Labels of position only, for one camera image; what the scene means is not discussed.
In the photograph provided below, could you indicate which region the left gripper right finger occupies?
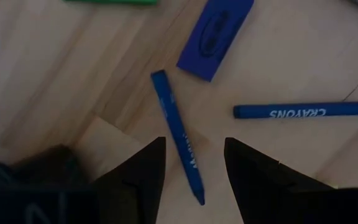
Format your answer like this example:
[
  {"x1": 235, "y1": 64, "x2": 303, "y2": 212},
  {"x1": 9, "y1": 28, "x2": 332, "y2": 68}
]
[{"x1": 223, "y1": 137, "x2": 338, "y2": 224}]

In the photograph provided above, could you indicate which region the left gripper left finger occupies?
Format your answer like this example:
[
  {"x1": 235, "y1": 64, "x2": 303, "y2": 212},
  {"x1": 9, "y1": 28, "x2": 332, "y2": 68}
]
[{"x1": 88, "y1": 136, "x2": 167, "y2": 224}]

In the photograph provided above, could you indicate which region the blue crayon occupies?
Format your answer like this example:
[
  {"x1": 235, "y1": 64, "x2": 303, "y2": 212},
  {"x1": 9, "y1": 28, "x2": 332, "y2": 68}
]
[
  {"x1": 150, "y1": 69, "x2": 206, "y2": 207},
  {"x1": 232, "y1": 101, "x2": 358, "y2": 120}
]

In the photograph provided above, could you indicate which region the green eraser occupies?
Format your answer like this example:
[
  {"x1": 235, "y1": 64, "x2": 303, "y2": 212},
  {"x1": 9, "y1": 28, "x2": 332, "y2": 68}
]
[{"x1": 63, "y1": 0, "x2": 159, "y2": 6}]

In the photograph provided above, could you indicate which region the blue rectangular eraser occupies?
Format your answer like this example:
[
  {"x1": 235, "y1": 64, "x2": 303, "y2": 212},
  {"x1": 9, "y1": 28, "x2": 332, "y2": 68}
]
[{"x1": 175, "y1": 0, "x2": 255, "y2": 83}]

